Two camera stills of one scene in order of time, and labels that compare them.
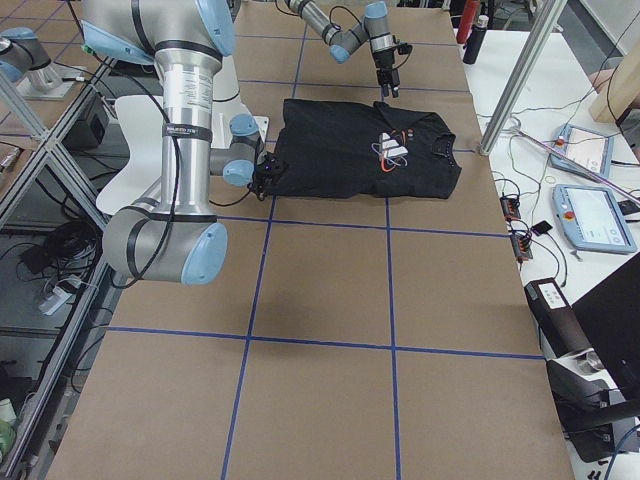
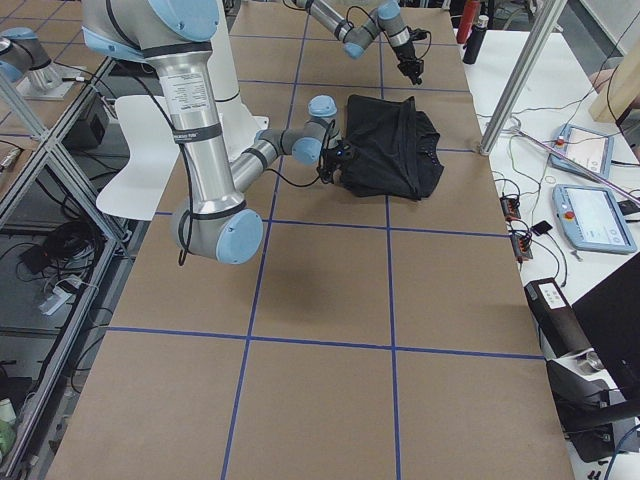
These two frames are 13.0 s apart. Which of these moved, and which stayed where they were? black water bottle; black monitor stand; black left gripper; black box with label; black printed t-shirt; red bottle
Moved: black left gripper; black printed t-shirt
Stayed: black water bottle; red bottle; black monitor stand; black box with label
